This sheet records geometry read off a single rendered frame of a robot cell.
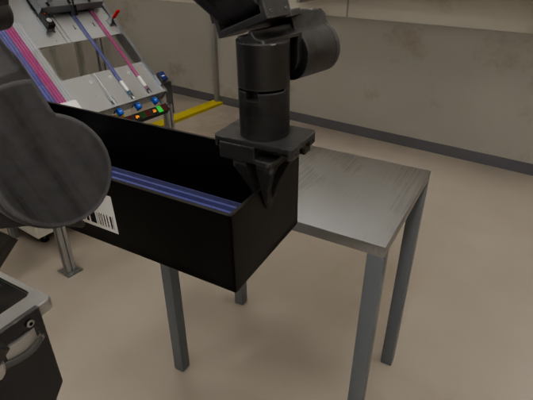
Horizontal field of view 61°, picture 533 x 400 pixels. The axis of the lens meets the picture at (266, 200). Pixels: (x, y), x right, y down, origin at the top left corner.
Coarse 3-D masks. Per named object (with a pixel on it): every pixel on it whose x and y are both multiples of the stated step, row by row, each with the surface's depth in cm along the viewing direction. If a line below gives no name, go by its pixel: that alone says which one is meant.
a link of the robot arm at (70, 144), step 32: (0, 64) 30; (0, 96) 28; (32, 96) 29; (0, 128) 28; (32, 128) 29; (64, 128) 30; (0, 160) 28; (32, 160) 29; (64, 160) 31; (96, 160) 32; (0, 192) 28; (32, 192) 29; (64, 192) 31; (96, 192) 32; (32, 224) 30; (64, 224) 31
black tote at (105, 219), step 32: (96, 128) 80; (128, 128) 76; (160, 128) 72; (128, 160) 80; (160, 160) 76; (192, 160) 72; (224, 160) 69; (128, 192) 57; (224, 192) 72; (256, 192) 54; (288, 192) 62; (96, 224) 64; (128, 224) 60; (160, 224) 56; (192, 224) 53; (224, 224) 51; (256, 224) 56; (288, 224) 65; (160, 256) 60; (192, 256) 56; (224, 256) 53; (256, 256) 58; (224, 288) 56
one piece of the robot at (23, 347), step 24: (0, 288) 52; (24, 288) 52; (0, 312) 49; (24, 312) 49; (0, 336) 46; (24, 336) 48; (24, 360) 49; (48, 360) 52; (0, 384) 47; (24, 384) 50; (48, 384) 53
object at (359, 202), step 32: (320, 160) 140; (352, 160) 140; (320, 192) 122; (352, 192) 122; (384, 192) 122; (416, 192) 122; (320, 224) 109; (352, 224) 109; (384, 224) 109; (416, 224) 140; (384, 256) 102; (384, 352) 169; (352, 384) 125
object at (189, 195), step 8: (112, 168) 75; (112, 176) 72; (120, 176) 72; (128, 176) 72; (136, 176) 72; (144, 176) 72; (136, 184) 70; (144, 184) 70; (152, 184) 70; (160, 184) 70; (168, 184) 70; (160, 192) 68; (168, 192) 68; (176, 192) 68; (184, 192) 68; (192, 192) 68; (200, 192) 68; (192, 200) 66; (200, 200) 66; (208, 200) 66; (216, 200) 66; (224, 200) 65; (216, 208) 64; (224, 208) 64; (232, 208) 64
